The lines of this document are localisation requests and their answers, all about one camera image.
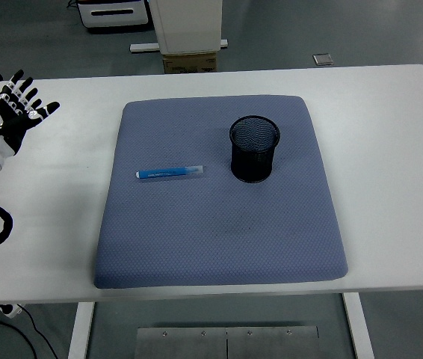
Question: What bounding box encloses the white cabinet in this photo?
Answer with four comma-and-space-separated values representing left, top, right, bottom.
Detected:
149, 0, 223, 55

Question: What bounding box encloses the black mesh pen holder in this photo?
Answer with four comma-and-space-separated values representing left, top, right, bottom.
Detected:
228, 114, 282, 184

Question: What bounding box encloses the white base bar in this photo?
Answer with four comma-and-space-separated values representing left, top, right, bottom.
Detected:
129, 38, 230, 53

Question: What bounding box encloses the small grey floor plate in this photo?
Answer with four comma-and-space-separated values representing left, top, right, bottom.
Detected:
312, 53, 335, 67

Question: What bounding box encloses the cardboard box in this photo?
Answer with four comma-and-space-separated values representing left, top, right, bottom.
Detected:
162, 52, 218, 75

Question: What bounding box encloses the blue marker with clear cap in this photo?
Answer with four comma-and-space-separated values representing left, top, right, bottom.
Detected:
135, 165, 204, 180

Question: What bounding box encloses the white device with black slot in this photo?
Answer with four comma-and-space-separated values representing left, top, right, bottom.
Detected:
75, 0, 152, 30

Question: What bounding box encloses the black floor cable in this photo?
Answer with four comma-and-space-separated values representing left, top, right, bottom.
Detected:
0, 304, 59, 359

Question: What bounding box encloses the white power strip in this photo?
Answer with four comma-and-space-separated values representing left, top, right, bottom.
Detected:
0, 303, 24, 319

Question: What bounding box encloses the blue textured mat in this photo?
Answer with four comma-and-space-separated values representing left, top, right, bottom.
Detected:
93, 94, 349, 289

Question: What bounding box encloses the grey metal plate with screws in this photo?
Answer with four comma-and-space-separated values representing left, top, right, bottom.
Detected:
135, 326, 320, 359

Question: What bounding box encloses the white table leg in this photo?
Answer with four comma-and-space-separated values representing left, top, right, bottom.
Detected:
67, 301, 96, 359
342, 292, 375, 359

